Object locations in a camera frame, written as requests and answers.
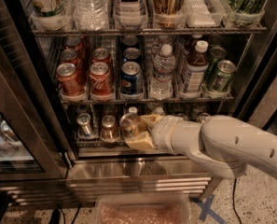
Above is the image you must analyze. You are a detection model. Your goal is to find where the blue pepsi can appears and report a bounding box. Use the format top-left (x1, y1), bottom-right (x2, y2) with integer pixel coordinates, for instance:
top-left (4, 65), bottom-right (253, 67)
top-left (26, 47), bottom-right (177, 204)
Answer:
top-left (122, 48), bottom-right (141, 63)
top-left (121, 35), bottom-right (139, 50)
top-left (121, 62), bottom-right (143, 95)

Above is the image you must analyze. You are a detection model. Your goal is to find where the silver can bottom left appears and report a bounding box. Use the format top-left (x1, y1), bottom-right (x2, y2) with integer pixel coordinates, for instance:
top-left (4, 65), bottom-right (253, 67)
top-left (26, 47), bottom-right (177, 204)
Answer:
top-left (76, 113), bottom-right (93, 136)

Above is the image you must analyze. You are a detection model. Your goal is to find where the empty white plastic tray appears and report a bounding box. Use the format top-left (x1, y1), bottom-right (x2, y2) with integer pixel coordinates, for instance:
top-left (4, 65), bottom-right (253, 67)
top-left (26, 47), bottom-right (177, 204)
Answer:
top-left (185, 0), bottom-right (225, 28)

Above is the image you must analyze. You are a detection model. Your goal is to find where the black cable right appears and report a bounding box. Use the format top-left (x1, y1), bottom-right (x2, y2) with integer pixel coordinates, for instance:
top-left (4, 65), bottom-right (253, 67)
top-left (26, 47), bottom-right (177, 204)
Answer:
top-left (231, 178), bottom-right (242, 224)

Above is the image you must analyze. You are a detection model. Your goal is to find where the water bottle bottom shelf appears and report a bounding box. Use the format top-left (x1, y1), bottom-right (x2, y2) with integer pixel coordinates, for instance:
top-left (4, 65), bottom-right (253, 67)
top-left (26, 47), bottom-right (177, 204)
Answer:
top-left (152, 106), bottom-right (165, 116)

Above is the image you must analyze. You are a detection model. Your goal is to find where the tea bottle middle shelf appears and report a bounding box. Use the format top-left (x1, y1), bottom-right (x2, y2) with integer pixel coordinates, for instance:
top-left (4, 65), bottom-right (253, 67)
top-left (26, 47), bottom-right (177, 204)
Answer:
top-left (181, 40), bottom-right (209, 93)

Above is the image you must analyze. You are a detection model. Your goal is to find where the green can bottom front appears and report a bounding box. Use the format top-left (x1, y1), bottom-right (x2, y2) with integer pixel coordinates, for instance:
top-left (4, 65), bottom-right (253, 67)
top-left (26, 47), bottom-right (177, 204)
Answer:
top-left (176, 113), bottom-right (189, 120)

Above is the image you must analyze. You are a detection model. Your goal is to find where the orange soda can behind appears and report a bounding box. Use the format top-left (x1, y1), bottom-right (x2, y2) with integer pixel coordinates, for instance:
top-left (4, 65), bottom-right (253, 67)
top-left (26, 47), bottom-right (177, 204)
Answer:
top-left (101, 115), bottom-right (118, 139)

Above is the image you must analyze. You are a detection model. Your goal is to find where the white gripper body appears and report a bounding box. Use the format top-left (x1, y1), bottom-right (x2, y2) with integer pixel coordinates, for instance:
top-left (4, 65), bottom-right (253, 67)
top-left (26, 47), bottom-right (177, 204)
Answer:
top-left (151, 116), bottom-right (203, 156)

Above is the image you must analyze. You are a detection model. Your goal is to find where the blue tape cross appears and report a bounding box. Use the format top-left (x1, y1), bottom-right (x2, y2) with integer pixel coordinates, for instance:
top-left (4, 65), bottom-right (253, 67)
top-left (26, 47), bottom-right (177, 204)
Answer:
top-left (192, 194), bottom-right (226, 224)

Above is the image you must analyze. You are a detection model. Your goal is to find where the brown tall can top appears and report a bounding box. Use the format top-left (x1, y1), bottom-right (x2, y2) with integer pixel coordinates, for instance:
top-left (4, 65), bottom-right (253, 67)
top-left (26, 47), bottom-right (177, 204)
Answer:
top-left (153, 0), bottom-right (185, 28)

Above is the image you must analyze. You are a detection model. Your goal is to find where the red cola can front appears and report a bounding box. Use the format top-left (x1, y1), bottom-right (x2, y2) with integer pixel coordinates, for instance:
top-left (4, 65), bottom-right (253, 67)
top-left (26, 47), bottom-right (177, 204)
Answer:
top-left (89, 62), bottom-right (113, 95)

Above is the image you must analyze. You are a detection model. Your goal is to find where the water bottle shelf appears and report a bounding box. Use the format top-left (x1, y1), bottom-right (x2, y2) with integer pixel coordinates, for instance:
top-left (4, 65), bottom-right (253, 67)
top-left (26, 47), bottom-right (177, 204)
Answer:
top-left (152, 106), bottom-right (165, 116)
top-left (151, 44), bottom-right (176, 94)

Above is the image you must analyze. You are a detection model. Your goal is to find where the red can front left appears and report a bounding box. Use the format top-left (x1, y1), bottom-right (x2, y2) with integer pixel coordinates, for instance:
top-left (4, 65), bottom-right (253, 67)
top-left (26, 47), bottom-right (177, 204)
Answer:
top-left (56, 63), bottom-right (84, 96)

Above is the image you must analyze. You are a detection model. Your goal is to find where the brown tea bottle bottom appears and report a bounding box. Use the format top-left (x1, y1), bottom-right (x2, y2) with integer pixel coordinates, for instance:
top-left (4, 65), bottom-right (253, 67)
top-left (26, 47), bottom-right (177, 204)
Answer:
top-left (127, 106), bottom-right (138, 114)

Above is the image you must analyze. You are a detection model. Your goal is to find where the red cola can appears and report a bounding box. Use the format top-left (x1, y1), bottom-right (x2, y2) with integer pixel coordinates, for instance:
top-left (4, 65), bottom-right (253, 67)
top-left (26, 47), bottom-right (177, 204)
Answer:
top-left (89, 62), bottom-right (113, 95)
top-left (91, 48), bottom-right (111, 64)

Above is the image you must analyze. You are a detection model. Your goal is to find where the green can middle front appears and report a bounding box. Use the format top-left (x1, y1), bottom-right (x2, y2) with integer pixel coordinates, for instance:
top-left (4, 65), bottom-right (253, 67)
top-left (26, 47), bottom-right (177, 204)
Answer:
top-left (206, 60), bottom-right (236, 92)

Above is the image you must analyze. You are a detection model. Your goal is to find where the white labelled bottle top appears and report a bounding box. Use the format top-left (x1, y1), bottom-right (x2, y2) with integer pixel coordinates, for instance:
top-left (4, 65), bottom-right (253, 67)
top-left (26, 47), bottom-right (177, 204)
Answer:
top-left (115, 0), bottom-right (146, 27)

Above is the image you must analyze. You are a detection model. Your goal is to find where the orange soda can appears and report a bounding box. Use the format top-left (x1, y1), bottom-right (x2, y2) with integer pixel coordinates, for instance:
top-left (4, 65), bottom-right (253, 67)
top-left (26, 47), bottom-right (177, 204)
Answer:
top-left (119, 112), bottom-right (146, 139)
top-left (101, 115), bottom-right (118, 139)

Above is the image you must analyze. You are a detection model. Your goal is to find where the open fridge door right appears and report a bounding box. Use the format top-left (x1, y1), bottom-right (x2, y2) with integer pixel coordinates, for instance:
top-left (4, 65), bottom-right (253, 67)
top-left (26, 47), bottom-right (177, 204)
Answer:
top-left (234, 0), bottom-right (277, 131)

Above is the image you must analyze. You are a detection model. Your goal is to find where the clear plastic bin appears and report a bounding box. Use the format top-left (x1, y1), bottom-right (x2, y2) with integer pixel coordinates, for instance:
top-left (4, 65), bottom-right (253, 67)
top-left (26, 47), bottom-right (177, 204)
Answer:
top-left (95, 192), bottom-right (191, 224)

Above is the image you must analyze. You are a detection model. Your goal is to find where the red can back left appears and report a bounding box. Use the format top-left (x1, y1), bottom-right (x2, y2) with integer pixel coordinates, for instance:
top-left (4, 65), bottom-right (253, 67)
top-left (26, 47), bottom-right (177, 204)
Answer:
top-left (64, 36), bottom-right (87, 62)

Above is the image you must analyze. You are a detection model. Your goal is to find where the glass fridge door left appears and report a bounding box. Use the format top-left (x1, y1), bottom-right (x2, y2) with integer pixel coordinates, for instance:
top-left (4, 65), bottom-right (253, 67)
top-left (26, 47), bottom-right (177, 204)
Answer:
top-left (0, 0), bottom-right (68, 182)

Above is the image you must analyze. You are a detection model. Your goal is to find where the blue pepsi can back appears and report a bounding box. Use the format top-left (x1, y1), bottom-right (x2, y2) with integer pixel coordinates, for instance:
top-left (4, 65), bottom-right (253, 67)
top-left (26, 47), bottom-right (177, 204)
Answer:
top-left (121, 35), bottom-right (139, 50)

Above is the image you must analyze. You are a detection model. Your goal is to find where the stainless steel fridge cabinet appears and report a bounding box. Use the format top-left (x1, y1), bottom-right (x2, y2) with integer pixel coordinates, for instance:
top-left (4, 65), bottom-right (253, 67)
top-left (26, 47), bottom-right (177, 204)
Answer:
top-left (0, 0), bottom-right (277, 206)

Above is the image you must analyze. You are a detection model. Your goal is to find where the red cola can behind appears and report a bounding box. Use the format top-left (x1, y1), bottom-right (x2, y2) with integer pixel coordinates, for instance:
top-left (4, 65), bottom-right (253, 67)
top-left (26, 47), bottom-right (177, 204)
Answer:
top-left (91, 48), bottom-right (111, 64)

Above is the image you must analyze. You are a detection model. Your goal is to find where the green can middle behind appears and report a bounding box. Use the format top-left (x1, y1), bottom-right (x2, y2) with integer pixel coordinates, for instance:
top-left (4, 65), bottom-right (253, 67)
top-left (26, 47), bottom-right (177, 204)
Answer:
top-left (204, 46), bottom-right (227, 80)

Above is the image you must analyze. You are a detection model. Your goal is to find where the white green can top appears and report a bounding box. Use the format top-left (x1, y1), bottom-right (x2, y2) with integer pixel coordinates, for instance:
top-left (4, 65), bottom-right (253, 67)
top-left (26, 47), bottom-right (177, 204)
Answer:
top-left (23, 0), bottom-right (71, 19)

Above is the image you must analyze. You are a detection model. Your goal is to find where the clear water bottle top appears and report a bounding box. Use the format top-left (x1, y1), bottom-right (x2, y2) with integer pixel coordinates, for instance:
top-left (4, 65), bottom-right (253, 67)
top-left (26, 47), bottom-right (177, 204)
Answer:
top-left (72, 0), bottom-right (108, 31)

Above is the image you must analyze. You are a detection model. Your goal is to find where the orange soda can front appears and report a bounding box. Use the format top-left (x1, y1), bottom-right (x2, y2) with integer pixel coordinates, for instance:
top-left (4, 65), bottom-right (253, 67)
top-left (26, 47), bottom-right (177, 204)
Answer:
top-left (119, 112), bottom-right (146, 139)

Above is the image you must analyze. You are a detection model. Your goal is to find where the blue pepsi can front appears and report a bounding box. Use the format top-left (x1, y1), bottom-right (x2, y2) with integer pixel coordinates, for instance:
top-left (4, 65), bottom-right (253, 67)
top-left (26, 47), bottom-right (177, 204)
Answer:
top-left (121, 62), bottom-right (143, 95)

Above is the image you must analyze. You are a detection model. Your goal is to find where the green can bottom right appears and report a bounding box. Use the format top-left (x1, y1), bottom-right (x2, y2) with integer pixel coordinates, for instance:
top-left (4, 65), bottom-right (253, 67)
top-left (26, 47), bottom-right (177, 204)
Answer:
top-left (197, 112), bottom-right (211, 123)

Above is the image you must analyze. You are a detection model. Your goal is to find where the water bottle middle shelf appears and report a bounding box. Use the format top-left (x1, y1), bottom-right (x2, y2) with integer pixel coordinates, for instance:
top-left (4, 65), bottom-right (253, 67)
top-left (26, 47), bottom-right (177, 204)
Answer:
top-left (151, 44), bottom-right (176, 94)

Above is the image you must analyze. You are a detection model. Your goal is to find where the black cables left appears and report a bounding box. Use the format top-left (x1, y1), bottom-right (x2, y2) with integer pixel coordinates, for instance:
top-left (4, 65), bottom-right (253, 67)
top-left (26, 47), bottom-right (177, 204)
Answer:
top-left (48, 203), bottom-right (82, 224)

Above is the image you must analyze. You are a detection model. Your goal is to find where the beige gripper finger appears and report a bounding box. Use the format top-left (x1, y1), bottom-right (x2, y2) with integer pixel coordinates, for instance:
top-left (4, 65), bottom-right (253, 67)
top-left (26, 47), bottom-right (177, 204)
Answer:
top-left (125, 131), bottom-right (154, 150)
top-left (141, 114), bottom-right (162, 129)

